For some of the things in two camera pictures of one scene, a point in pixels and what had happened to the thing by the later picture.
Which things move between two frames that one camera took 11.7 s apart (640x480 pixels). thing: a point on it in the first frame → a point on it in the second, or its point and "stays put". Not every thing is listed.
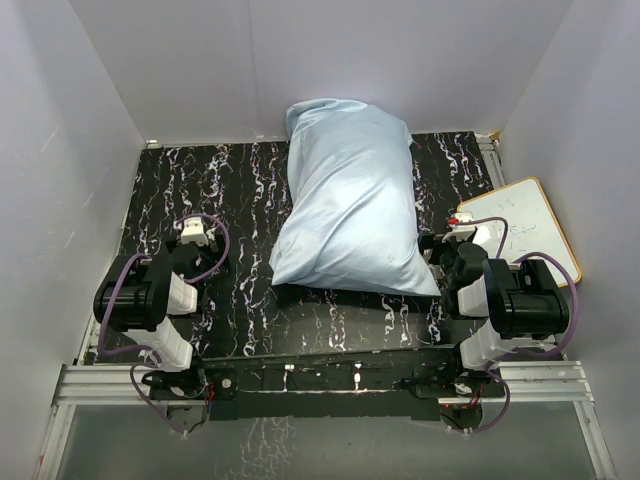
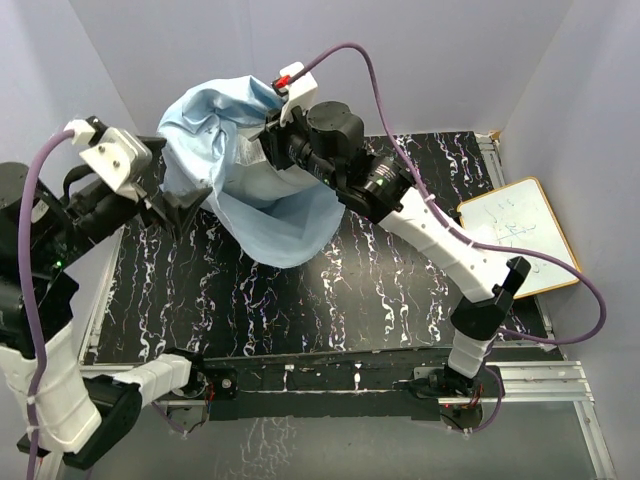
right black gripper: x=428 y=241 → x=274 y=136
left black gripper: x=214 y=257 → x=177 y=216
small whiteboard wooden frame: x=518 y=220 stays put
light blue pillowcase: x=352 y=223 → x=210 y=137
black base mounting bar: x=381 y=386 stays put
